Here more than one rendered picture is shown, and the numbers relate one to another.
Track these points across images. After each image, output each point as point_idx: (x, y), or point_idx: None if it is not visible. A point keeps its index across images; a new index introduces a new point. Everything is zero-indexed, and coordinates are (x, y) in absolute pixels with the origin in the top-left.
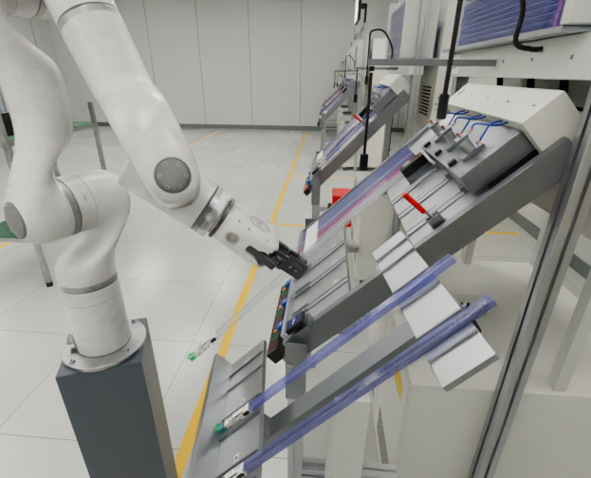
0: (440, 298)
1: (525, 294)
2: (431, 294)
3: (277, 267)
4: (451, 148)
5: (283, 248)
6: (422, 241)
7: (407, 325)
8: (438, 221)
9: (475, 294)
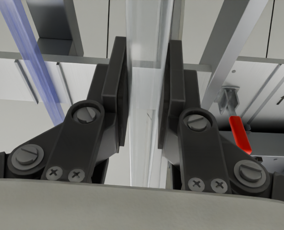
0: (9, 93)
1: (179, 21)
2: (22, 90)
3: (65, 119)
4: None
5: (171, 175)
6: (216, 79)
7: (54, 10)
8: (221, 102)
9: None
